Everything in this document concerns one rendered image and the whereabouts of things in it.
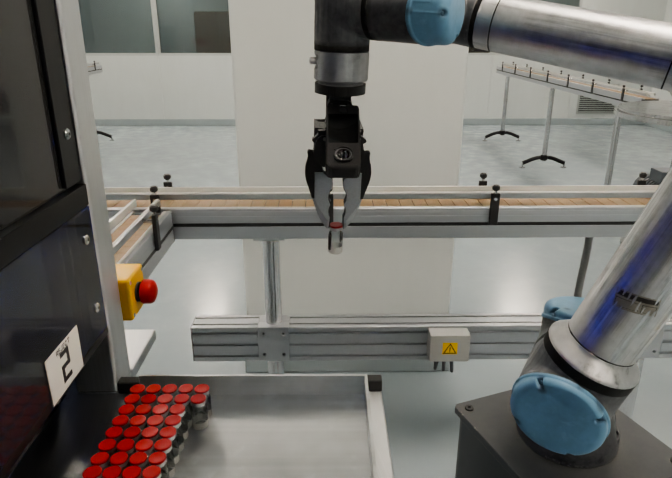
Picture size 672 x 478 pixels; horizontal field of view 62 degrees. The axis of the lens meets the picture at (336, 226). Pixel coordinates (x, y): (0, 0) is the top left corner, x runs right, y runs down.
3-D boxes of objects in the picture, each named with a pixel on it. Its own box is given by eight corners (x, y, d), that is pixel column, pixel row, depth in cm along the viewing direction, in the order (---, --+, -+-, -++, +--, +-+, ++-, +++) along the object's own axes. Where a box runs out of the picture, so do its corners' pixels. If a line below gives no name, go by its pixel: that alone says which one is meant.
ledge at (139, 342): (48, 379, 92) (46, 369, 92) (81, 338, 104) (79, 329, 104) (134, 378, 92) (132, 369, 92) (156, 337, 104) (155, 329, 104)
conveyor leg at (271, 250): (264, 455, 185) (253, 237, 160) (267, 436, 194) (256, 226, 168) (291, 455, 186) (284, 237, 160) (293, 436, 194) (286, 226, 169)
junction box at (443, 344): (429, 362, 169) (430, 336, 166) (426, 353, 174) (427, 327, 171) (468, 362, 169) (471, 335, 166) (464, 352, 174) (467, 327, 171)
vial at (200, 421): (191, 431, 77) (188, 402, 76) (194, 420, 79) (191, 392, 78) (207, 430, 77) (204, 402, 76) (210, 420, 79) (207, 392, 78)
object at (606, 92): (659, 111, 401) (663, 88, 396) (637, 111, 401) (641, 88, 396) (506, 73, 741) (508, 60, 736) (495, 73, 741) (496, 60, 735)
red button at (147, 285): (130, 308, 91) (127, 285, 90) (138, 297, 95) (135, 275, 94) (154, 307, 91) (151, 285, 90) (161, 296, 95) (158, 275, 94)
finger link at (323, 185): (328, 216, 90) (334, 160, 86) (329, 231, 84) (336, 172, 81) (308, 214, 89) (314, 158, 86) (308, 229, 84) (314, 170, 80)
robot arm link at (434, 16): (479, -18, 72) (400, -20, 77) (448, -25, 63) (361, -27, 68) (470, 46, 75) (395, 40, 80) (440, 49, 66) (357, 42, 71)
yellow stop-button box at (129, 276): (88, 322, 90) (81, 281, 88) (105, 301, 97) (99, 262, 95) (135, 321, 90) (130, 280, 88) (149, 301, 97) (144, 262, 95)
